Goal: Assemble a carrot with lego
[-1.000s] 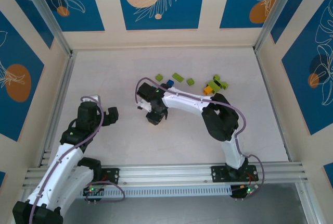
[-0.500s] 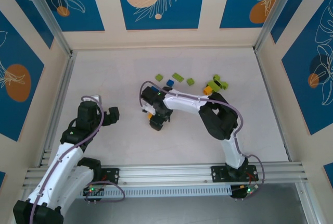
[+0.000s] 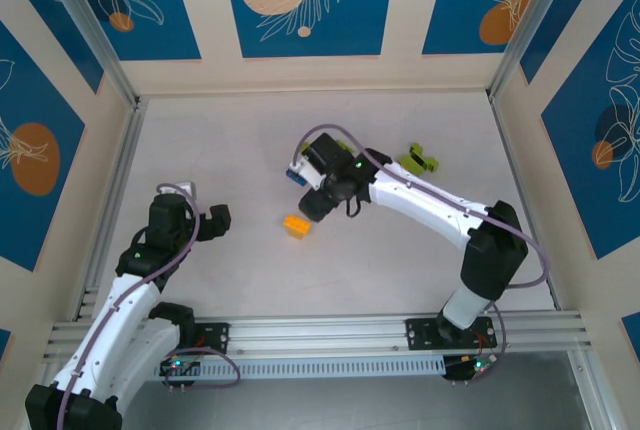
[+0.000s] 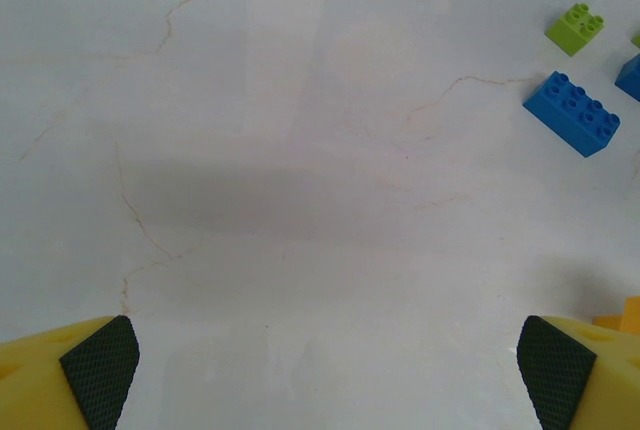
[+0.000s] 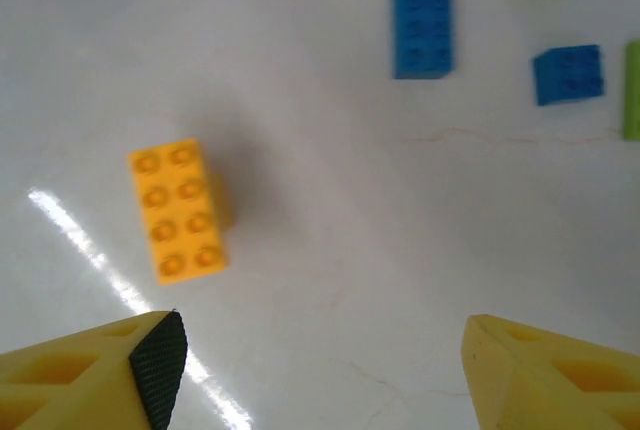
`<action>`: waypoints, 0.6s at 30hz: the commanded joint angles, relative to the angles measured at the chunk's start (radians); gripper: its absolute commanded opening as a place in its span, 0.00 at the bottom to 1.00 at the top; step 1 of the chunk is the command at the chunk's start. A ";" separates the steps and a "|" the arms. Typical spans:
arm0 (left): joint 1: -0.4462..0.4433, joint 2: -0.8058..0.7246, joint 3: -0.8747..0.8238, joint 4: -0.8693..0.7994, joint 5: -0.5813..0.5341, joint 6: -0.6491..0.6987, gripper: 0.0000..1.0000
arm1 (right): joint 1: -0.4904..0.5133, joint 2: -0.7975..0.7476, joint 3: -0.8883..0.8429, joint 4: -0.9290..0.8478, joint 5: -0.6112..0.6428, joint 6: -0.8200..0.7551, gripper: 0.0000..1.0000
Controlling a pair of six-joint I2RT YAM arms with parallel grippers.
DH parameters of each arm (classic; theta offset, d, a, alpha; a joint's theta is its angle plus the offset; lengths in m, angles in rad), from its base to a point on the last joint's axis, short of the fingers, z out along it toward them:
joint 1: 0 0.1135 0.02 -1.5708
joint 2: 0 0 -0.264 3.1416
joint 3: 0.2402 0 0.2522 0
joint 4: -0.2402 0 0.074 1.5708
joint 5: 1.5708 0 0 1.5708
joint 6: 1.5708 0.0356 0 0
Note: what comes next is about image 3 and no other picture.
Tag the blue 2x4 lego brick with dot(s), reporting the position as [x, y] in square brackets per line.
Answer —
[295, 181]

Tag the orange 2x4 lego brick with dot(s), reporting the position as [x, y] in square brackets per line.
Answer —
[296, 222]

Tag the green long brick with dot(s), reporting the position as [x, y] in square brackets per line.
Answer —
[424, 162]

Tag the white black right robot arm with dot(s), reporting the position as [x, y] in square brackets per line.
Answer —
[425, 205]

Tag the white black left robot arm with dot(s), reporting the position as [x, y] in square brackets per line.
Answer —
[115, 330]

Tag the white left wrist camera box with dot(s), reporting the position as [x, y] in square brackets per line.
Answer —
[184, 186]

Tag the aluminium side rail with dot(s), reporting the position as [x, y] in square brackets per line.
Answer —
[114, 200]
[505, 125]

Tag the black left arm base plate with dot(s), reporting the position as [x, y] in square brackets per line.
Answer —
[215, 337]

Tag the aluminium mounting rail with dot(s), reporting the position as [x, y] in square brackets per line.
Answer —
[320, 335]

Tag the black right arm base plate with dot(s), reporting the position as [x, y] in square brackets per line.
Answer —
[420, 335]

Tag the aluminium frame post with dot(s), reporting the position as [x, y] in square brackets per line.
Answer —
[535, 25]
[92, 25]

